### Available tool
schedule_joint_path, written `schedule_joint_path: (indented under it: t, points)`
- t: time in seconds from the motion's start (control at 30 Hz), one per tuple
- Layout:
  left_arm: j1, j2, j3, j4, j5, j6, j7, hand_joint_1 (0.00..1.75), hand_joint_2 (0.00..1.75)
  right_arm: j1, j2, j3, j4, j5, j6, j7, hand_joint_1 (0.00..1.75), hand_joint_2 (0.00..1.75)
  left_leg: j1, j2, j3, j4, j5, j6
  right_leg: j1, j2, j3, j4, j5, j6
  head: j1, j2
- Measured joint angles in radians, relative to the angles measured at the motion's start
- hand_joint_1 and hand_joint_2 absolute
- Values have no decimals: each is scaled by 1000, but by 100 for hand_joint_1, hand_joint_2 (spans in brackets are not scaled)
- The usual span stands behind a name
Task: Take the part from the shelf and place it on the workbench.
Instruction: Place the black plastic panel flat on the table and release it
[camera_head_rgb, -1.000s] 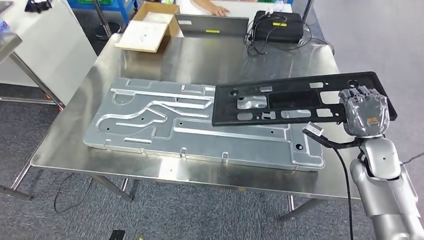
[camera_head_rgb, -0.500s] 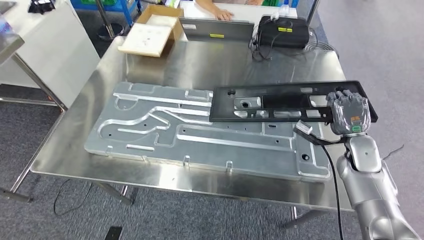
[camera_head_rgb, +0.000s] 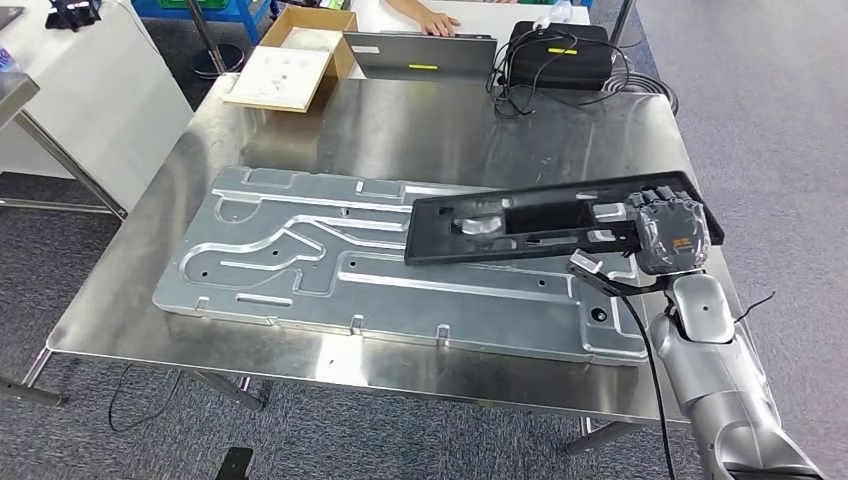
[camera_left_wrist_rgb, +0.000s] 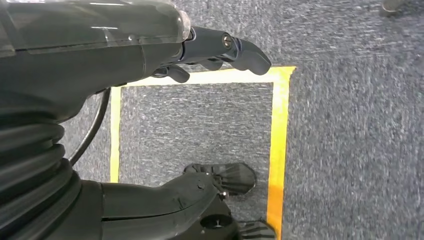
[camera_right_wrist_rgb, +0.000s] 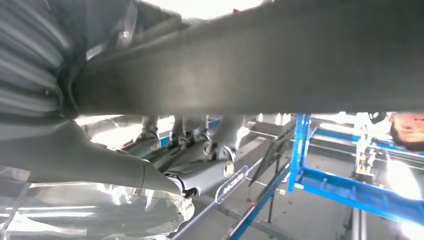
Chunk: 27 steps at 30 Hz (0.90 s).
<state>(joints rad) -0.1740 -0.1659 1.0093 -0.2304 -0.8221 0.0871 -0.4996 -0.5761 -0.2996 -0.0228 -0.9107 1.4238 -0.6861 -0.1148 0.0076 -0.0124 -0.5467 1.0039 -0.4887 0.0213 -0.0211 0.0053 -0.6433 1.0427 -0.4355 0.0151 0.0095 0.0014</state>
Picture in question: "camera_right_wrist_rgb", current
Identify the blue steel shelf rack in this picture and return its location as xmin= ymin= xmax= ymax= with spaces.
xmin=228 ymin=112 xmax=424 ymax=240

